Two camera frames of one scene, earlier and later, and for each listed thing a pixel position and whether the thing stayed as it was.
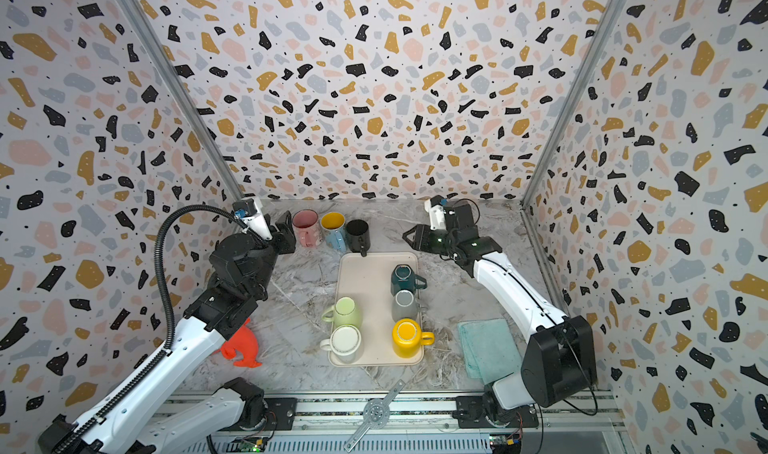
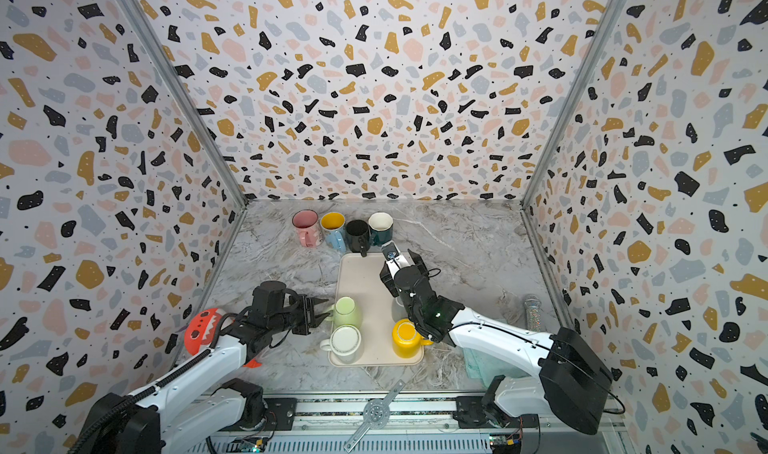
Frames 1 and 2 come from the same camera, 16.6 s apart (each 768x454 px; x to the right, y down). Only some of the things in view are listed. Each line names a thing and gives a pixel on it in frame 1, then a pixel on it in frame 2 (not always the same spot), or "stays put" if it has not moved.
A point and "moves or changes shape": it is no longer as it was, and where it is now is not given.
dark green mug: [403, 278] moves or changes shape
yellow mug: [408, 338] stays put
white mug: [345, 342] stays put
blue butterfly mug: [334, 228] stays put
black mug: [359, 237] stays put
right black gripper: [429, 238] to [398, 273]
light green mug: [344, 312] stays put
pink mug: [306, 227] stays put
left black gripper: [282, 232] to [306, 313]
